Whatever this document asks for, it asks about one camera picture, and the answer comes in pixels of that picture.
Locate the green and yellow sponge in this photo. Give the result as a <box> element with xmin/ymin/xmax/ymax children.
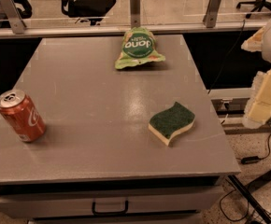
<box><xmin>149</xmin><ymin>102</ymin><xmax>195</xmax><ymax>146</ymax></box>

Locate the green snack bag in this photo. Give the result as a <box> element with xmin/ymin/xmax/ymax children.
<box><xmin>115</xmin><ymin>27</ymin><xmax>165</xmax><ymax>70</ymax></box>

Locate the grey drawer cabinet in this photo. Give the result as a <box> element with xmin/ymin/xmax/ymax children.
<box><xmin>0</xmin><ymin>35</ymin><xmax>239</xmax><ymax>224</ymax></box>

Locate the black office chair centre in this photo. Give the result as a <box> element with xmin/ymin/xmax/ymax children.
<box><xmin>61</xmin><ymin>0</ymin><xmax>116</xmax><ymax>26</ymax></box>

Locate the red soda can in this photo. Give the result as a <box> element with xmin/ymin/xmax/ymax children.
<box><xmin>0</xmin><ymin>89</ymin><xmax>46</xmax><ymax>143</ymax></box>

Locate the yellow foam block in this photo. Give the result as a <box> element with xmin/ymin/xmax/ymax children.
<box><xmin>242</xmin><ymin>69</ymin><xmax>271</xmax><ymax>129</ymax></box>

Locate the black metal stand leg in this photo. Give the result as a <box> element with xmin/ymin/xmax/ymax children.
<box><xmin>228</xmin><ymin>170</ymin><xmax>271</xmax><ymax>224</ymax></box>

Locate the centre metal bracket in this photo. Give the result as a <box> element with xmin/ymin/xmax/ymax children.
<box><xmin>130</xmin><ymin>0</ymin><xmax>140</xmax><ymax>28</ymax></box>

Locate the metal bracket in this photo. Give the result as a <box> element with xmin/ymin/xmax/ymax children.
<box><xmin>0</xmin><ymin>0</ymin><xmax>25</xmax><ymax>35</ymax></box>
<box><xmin>130</xmin><ymin>0</ymin><xmax>140</xmax><ymax>28</ymax></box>
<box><xmin>203</xmin><ymin>0</ymin><xmax>221</xmax><ymax>28</ymax></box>

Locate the black drawer handle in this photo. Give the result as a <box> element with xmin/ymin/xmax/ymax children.
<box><xmin>92</xmin><ymin>201</ymin><xmax>129</xmax><ymax>217</ymax></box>

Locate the right metal bracket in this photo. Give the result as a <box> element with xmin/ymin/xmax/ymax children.
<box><xmin>203</xmin><ymin>0</ymin><xmax>221</xmax><ymax>28</ymax></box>

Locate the black hanging cable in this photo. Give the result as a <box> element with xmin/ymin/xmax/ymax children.
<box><xmin>207</xmin><ymin>20</ymin><xmax>246</xmax><ymax>95</ymax></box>

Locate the black power adapter cable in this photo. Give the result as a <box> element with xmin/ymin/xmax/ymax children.
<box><xmin>240</xmin><ymin>131</ymin><xmax>271</xmax><ymax>165</ymax></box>

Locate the left metal bracket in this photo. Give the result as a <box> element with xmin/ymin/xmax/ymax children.
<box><xmin>0</xmin><ymin>0</ymin><xmax>25</xmax><ymax>35</ymax></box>

